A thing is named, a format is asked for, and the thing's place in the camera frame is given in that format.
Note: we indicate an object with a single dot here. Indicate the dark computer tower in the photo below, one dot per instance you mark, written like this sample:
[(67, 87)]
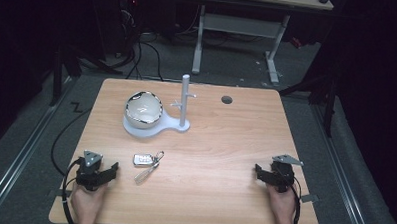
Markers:
[(128, 22)]

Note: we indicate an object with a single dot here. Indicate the person's right hand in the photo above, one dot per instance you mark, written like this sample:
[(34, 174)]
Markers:
[(283, 205)]

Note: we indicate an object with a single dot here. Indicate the grey table edge bracket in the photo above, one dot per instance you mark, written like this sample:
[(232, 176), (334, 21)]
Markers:
[(58, 193), (309, 198)]

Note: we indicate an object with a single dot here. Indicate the white stand with pegs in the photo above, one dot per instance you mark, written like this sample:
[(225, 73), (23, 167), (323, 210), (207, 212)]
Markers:
[(184, 108)]

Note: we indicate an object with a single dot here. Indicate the white bowl with chrome rim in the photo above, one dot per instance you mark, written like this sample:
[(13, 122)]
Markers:
[(143, 110)]

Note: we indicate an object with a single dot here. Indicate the metal floor rail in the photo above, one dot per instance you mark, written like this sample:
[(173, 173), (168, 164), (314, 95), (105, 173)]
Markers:
[(341, 170), (21, 152)]

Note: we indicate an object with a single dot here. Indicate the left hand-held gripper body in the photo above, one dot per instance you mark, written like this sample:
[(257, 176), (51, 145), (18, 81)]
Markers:
[(89, 170)]

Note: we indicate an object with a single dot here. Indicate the person's left hand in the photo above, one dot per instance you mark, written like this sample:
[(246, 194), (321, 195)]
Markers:
[(88, 205)]

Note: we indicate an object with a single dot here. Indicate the white-framed wooden desk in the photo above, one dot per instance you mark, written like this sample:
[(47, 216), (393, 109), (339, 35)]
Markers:
[(242, 27)]

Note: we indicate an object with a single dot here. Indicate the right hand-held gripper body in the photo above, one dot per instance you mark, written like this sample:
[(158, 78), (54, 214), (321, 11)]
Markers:
[(282, 175)]

